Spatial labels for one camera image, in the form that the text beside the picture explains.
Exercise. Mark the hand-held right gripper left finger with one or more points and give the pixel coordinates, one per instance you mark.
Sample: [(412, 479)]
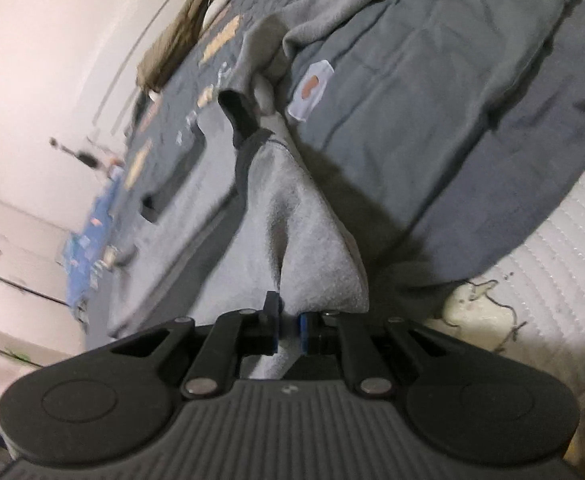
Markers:
[(275, 330)]

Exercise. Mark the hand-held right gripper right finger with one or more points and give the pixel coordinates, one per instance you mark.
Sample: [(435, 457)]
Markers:
[(302, 332)]

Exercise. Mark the grey sweatshirt with black trim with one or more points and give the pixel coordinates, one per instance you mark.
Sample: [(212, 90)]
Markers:
[(302, 240)]

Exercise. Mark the blue carrot print pillow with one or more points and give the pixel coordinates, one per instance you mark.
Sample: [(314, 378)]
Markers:
[(97, 250)]

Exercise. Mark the dark grey printed quilt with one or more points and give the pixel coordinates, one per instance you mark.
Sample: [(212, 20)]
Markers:
[(447, 135)]

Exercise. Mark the white wardrobe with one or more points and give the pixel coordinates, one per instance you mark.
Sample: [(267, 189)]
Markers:
[(12, 280)]

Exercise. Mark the khaki folded pants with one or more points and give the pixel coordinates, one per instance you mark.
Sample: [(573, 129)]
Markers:
[(172, 45)]

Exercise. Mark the white folded garment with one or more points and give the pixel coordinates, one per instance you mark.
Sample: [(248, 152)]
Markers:
[(216, 10)]

